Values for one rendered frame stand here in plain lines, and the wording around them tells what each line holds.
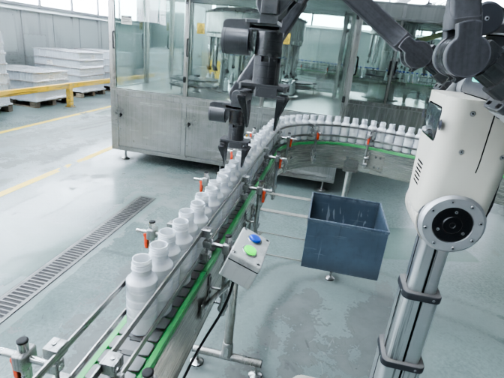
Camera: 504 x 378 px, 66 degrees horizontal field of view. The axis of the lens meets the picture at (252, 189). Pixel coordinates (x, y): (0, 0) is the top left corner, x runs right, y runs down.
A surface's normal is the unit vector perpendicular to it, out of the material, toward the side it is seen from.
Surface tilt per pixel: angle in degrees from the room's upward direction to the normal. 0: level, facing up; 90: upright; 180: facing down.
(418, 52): 90
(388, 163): 90
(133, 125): 90
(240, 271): 90
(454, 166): 101
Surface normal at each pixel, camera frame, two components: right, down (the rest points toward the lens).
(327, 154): 0.20, 0.34
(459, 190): -0.22, 0.50
